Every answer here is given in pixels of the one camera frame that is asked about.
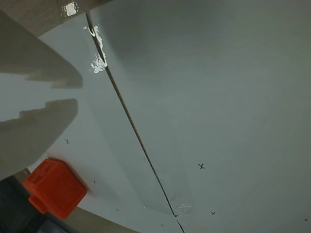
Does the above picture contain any large white paper sheet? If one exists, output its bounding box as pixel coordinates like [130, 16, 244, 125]
[0, 9, 184, 233]

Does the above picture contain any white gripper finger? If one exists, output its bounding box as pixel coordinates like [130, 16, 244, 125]
[0, 9, 83, 88]
[0, 98, 78, 181]

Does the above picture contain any small white paper sheet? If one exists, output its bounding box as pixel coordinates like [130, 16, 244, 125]
[86, 0, 311, 233]

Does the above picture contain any orange cube block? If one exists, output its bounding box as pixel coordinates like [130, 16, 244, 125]
[23, 158, 87, 219]

